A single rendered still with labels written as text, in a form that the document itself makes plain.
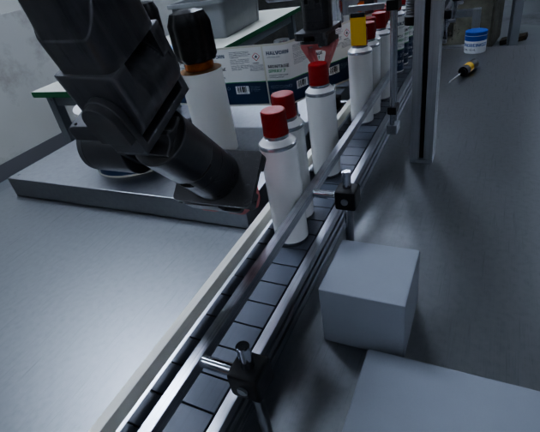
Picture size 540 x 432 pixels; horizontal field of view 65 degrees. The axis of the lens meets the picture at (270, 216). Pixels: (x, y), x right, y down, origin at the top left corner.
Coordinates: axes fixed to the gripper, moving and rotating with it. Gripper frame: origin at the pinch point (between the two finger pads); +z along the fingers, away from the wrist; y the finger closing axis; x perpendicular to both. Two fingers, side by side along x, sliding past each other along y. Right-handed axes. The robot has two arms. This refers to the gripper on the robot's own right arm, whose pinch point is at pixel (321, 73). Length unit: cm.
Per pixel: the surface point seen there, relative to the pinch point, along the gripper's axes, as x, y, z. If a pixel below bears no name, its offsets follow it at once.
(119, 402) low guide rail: 3, 71, 10
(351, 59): 4.8, -5.4, -1.1
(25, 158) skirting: -305, -106, 96
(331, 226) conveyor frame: 12.0, 33.3, 13.9
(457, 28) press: -4, -395, 80
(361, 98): 6.7, -5.2, 7.1
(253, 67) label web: -20.2, -7.3, 0.3
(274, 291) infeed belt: 10, 50, 13
